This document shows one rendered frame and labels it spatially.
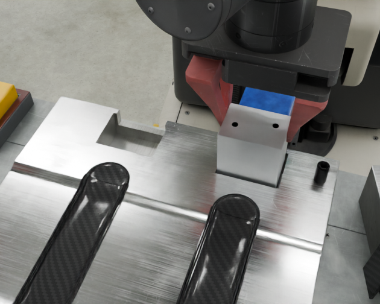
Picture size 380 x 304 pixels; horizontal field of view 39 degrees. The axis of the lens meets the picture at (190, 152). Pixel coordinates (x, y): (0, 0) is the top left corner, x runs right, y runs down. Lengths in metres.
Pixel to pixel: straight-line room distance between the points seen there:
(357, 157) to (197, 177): 0.90
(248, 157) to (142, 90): 1.45
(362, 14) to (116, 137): 0.43
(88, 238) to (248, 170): 0.14
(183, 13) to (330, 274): 0.31
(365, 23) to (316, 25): 0.43
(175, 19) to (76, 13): 2.00
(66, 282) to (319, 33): 0.25
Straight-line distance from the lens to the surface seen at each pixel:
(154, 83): 1.87
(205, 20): 0.25
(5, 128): 0.61
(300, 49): 0.35
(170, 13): 0.26
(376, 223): 0.51
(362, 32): 0.80
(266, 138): 0.41
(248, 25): 0.33
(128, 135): 0.51
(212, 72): 0.37
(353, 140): 1.35
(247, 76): 0.35
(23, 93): 0.64
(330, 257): 0.51
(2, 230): 0.44
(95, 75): 1.93
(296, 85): 0.35
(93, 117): 0.49
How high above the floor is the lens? 1.23
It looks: 48 degrees down
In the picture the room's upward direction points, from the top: 1 degrees counter-clockwise
